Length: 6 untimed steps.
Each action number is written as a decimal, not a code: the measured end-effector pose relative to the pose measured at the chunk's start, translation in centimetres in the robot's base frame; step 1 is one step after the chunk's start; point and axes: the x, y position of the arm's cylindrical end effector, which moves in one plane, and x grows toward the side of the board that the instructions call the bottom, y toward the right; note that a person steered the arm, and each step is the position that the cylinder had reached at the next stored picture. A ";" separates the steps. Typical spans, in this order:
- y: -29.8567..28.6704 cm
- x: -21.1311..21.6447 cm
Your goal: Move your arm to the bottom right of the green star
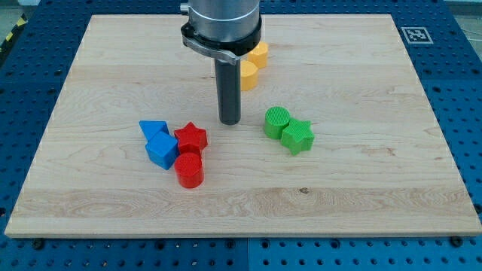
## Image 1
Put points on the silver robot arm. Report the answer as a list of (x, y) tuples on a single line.
[(224, 30)]

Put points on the red star block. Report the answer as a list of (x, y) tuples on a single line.
[(191, 139)]

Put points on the green star block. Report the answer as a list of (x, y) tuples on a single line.
[(298, 136)]

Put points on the green cylinder block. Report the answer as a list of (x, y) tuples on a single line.
[(276, 119)]

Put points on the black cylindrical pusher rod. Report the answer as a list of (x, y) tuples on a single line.
[(228, 79)]

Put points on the red cylinder block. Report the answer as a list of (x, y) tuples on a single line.
[(189, 170)]

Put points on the yellow cylinder block front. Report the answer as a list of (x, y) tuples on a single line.
[(249, 75)]

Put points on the blue cube block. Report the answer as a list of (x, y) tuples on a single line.
[(162, 150)]

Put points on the yellow hexagon block rear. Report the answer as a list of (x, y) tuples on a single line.
[(259, 55)]

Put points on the blue triangle block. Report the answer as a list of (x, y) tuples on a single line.
[(152, 127)]

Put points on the wooden board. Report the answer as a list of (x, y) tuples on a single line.
[(379, 165)]

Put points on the white fiducial marker tag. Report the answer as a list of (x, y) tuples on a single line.
[(416, 35)]

